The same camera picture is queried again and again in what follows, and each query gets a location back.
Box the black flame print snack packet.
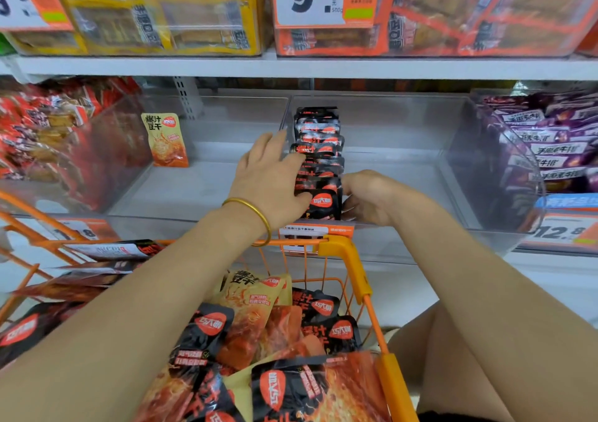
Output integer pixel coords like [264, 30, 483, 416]
[306, 185, 344, 221]

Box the orange blue shelf price tag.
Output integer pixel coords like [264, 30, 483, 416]
[518, 193, 598, 252]

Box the pile of black orange snacks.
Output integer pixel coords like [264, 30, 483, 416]
[0, 240, 394, 422]

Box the pile of purple packets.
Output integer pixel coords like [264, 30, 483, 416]
[481, 90, 598, 194]

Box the orange shopping cart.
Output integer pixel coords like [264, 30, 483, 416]
[0, 188, 420, 422]

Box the person's right hand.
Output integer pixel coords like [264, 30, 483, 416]
[340, 169, 405, 228]

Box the stack of orange trimmed packets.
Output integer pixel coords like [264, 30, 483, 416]
[273, 0, 598, 59]

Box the row of black orange snacks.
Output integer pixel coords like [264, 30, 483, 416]
[292, 107, 346, 192]

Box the person's right forearm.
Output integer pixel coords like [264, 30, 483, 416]
[383, 188, 598, 422]

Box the gold bracelet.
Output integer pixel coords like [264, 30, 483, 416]
[221, 197, 273, 247]

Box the yellow orange snack packet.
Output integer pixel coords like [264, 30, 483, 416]
[141, 111, 190, 168]

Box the person's left hand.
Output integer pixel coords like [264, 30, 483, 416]
[227, 129, 314, 233]

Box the person's right leg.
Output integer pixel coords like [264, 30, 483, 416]
[387, 300, 526, 422]

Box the person's left forearm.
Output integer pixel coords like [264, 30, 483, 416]
[0, 204, 272, 422]

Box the stack of yellow trimmed packets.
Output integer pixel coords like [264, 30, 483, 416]
[0, 0, 272, 57]

